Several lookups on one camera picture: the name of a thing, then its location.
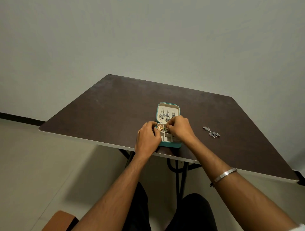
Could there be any person's left hand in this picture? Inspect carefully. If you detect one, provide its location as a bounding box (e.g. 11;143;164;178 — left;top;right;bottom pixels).
134;121;162;160

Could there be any person's right hand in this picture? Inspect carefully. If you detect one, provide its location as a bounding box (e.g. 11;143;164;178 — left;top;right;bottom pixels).
165;115;200;146

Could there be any teal jewelry box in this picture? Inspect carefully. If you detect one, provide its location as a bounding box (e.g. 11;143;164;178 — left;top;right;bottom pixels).
155;102;183;148

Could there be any person's left forearm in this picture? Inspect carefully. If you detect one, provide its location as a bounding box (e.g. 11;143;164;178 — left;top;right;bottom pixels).
71;152;158;231

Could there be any person's right forearm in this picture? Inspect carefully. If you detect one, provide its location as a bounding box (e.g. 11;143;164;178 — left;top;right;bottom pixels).
188;139;300;231

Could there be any person's left leg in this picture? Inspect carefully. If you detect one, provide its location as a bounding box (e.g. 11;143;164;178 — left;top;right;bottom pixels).
123;182;153;231

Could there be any person's leg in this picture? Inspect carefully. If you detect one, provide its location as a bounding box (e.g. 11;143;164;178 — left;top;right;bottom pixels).
164;193;212;231
123;182;153;231

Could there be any person's right leg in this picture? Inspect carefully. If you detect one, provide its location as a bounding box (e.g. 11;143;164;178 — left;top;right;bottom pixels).
164;193;212;231

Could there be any black baseboard strip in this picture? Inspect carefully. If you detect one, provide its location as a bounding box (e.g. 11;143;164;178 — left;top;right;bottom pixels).
0;112;46;126
293;169;305;186

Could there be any brown chair seat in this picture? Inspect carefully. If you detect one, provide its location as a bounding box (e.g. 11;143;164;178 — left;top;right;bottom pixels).
41;210;79;231

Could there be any white sleeve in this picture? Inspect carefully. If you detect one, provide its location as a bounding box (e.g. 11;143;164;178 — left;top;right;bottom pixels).
285;223;305;231

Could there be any black metal table frame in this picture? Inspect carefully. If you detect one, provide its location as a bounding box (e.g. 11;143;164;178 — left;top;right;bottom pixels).
118;149;201;203

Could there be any silver bracelet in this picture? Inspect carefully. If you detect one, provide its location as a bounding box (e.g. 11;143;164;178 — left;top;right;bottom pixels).
210;168;238;188

